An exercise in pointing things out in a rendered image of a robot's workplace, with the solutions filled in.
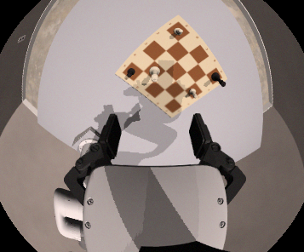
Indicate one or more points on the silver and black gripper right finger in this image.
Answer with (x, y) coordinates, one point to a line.
(210, 153)

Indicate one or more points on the chessboard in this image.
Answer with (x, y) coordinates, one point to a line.
(185, 62)

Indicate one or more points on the black pawn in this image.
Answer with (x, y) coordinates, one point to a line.
(131, 72)

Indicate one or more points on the white chess pawn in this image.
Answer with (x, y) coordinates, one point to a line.
(178, 31)
(192, 92)

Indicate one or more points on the black chess queen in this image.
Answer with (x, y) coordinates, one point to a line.
(215, 76)

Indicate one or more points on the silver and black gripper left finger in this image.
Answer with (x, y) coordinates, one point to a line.
(100, 153)

